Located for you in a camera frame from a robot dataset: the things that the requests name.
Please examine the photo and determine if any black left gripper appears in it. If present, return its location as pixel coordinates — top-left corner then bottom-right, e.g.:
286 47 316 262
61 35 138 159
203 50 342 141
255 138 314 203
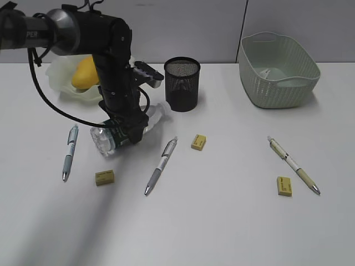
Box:
93 53 148 144

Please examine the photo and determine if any clear plastic water bottle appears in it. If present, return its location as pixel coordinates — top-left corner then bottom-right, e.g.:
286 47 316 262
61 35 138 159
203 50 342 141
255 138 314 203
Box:
90 101 171 157

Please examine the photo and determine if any blue grey ballpoint pen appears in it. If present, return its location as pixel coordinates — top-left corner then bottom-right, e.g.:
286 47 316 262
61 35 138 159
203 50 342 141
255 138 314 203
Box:
62 124 79 182

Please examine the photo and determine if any yellow mango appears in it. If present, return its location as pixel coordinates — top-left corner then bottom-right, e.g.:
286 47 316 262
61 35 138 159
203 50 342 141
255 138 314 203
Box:
72 55 99 90

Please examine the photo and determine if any white waste paper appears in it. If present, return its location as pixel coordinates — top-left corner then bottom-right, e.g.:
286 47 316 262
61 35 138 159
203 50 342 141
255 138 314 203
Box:
259 68 272 80

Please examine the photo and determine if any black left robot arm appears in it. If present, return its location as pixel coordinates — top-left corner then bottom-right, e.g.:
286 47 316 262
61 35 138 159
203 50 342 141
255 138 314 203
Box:
1 2 148 144

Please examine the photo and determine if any grey white ballpoint pen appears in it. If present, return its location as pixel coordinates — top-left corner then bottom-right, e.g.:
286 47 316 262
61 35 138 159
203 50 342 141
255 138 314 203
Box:
144 136 178 196

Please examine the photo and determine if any yellow eraser left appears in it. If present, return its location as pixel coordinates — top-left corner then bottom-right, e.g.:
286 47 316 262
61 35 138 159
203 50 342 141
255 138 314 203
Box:
95 170 115 186

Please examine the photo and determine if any yellow eraser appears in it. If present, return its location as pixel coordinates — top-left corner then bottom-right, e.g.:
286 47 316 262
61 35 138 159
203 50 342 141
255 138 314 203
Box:
191 134 207 151
95 170 115 186
277 176 292 197

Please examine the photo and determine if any yellow eraser middle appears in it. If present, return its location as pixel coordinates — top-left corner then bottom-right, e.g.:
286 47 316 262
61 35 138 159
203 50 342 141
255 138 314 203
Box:
191 134 207 151

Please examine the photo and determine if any black mesh pen holder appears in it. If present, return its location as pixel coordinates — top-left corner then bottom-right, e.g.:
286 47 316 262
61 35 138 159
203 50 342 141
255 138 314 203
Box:
164 57 201 112

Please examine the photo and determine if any pale green wavy glass plate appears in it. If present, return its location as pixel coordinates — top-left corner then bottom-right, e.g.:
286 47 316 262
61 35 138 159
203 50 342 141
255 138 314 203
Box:
46 54 102 103

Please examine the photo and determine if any pale green plastic basket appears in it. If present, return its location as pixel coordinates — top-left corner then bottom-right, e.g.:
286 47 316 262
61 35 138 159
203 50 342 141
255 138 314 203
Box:
239 32 321 109

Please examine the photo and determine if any yellow eraser right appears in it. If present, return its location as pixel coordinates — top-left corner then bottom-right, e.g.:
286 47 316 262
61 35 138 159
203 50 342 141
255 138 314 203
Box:
277 176 292 197

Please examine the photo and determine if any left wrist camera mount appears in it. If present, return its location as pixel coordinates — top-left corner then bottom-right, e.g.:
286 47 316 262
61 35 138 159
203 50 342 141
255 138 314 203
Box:
133 61 164 89

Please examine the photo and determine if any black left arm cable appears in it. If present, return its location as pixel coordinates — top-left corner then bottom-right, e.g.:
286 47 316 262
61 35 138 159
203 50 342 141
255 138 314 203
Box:
27 48 111 128

